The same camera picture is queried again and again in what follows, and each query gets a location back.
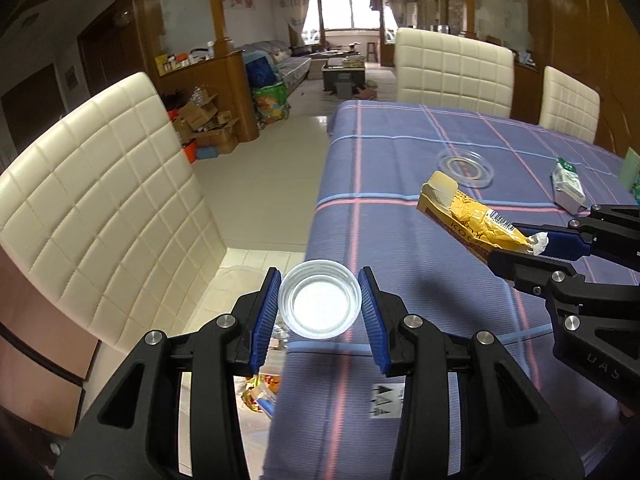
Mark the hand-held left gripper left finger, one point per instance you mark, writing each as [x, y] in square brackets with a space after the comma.
[265, 320]

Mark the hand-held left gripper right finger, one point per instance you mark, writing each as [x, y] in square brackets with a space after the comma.
[374, 320]

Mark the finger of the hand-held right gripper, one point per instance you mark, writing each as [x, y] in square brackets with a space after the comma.
[565, 247]
[520, 267]

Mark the clear plastic storage bin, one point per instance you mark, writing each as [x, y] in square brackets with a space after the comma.
[240, 280]

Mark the small clear plastic cup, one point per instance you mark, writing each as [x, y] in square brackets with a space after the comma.
[320, 305]

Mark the yellow snack bag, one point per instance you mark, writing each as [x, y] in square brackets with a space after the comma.
[475, 220]

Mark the green white packet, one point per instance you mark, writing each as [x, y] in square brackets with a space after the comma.
[567, 187]

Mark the white label sticker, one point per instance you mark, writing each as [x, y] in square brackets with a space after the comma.
[386, 401]

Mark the green printed card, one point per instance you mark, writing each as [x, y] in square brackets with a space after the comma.
[631, 175]

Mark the blue plaid tablecloth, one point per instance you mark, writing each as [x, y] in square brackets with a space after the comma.
[400, 220]

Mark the clear plastic lid on table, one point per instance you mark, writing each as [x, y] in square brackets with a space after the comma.
[467, 169]

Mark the narrow white quilted chair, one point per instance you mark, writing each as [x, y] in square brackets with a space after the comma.
[567, 105]

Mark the wooden sideboard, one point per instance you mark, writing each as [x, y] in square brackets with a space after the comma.
[527, 92]

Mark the small blue box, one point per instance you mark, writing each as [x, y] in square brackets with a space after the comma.
[206, 153]

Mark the orange floor box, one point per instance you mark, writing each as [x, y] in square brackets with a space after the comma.
[190, 152]

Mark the open cardboard box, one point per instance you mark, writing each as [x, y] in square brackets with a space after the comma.
[197, 112]
[217, 137]

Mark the wide white quilted chair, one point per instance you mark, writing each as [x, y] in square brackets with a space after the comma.
[450, 70]

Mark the large white quilted chair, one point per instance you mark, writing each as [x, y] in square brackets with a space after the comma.
[100, 185]

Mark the colourful printed bag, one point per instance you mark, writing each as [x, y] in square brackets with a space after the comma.
[270, 102]

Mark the brown glossy cabinet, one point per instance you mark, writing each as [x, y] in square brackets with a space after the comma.
[40, 350]

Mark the curved wooden partition counter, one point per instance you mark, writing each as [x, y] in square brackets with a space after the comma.
[235, 90]

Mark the dark blue bag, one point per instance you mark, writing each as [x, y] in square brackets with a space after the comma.
[261, 71]

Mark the dark coffee table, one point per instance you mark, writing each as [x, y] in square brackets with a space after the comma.
[342, 71]

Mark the grey sofa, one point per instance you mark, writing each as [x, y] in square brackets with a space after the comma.
[292, 65]

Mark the wooden stool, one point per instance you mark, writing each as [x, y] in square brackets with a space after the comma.
[372, 52]

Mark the row of bottles and jars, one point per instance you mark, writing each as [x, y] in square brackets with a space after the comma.
[180, 60]

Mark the bright window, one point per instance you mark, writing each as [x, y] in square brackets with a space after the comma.
[350, 10]

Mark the patterned curtain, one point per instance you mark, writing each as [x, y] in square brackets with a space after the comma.
[295, 10]

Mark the dark wooden door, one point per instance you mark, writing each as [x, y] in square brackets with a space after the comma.
[30, 110]

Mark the small framed wall picture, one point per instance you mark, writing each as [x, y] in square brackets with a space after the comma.
[71, 79]

